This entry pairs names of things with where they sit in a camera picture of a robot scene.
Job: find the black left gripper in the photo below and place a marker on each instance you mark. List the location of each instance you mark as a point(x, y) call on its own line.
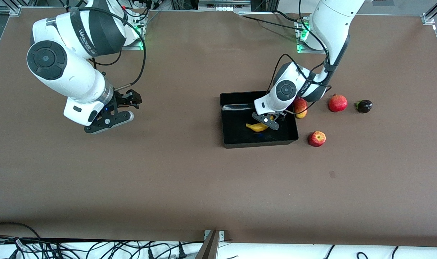
point(280, 114)

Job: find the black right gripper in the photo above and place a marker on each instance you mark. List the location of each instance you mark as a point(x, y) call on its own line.
point(122, 100)

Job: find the yellow banana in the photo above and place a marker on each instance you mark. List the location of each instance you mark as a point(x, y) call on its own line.
point(256, 127)

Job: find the red apple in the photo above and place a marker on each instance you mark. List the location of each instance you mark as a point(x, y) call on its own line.
point(316, 139)

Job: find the black plastic box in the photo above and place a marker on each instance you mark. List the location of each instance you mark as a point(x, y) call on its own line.
point(240, 138)

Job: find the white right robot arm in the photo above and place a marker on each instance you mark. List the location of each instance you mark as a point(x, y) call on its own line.
point(71, 77)

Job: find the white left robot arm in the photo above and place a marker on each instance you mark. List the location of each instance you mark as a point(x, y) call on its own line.
point(333, 21)

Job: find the red yellow mango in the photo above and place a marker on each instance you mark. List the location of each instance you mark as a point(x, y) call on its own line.
point(300, 109)

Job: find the red pomegranate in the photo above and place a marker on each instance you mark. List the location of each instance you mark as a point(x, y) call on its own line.
point(338, 103)

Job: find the dark purple mangosteen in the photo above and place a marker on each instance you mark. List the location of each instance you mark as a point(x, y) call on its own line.
point(364, 106)

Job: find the brown table mat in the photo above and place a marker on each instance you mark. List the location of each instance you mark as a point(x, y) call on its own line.
point(168, 180)

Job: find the white power strip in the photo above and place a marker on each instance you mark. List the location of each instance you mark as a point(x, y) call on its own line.
point(224, 7)

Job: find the dark metal pole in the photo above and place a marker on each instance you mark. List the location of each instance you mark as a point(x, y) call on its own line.
point(208, 250)

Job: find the black power plug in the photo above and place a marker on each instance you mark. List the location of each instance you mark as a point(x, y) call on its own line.
point(181, 253)
point(151, 254)

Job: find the black right camera bracket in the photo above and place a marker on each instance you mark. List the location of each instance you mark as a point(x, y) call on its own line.
point(108, 111)

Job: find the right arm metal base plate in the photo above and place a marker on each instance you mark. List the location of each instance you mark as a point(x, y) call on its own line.
point(137, 46)

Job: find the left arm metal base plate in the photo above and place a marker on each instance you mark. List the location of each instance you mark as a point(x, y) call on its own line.
point(306, 50)

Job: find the silver metal edge bracket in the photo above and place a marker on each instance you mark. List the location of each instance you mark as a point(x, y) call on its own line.
point(222, 235)

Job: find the aluminium frame corner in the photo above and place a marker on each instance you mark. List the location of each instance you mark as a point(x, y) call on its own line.
point(13, 10)
point(428, 18)

